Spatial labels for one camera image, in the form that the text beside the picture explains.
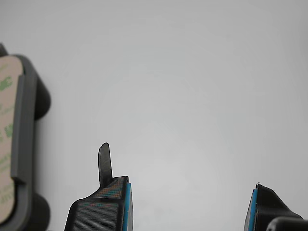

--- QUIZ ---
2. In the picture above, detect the tan protective film green print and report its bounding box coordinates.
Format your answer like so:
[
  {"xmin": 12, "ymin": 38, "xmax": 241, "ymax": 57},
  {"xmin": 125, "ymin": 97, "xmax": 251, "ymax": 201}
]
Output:
[{"xmin": 0, "ymin": 55, "xmax": 24, "ymax": 224}]

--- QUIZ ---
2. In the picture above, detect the grey fixture with dark legs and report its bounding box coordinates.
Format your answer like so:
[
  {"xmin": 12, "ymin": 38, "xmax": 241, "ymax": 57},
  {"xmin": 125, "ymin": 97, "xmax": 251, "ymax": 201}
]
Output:
[{"xmin": 0, "ymin": 42, "xmax": 52, "ymax": 231}]

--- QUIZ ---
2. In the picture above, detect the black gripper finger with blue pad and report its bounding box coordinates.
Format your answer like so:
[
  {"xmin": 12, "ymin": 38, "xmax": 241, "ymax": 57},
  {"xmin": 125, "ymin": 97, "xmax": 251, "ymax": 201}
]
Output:
[{"xmin": 244, "ymin": 182, "xmax": 304, "ymax": 231}]

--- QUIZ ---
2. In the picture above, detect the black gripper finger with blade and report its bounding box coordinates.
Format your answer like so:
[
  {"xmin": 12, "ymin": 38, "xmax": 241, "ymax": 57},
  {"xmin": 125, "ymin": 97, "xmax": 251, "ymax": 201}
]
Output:
[{"xmin": 64, "ymin": 141, "xmax": 133, "ymax": 231}]

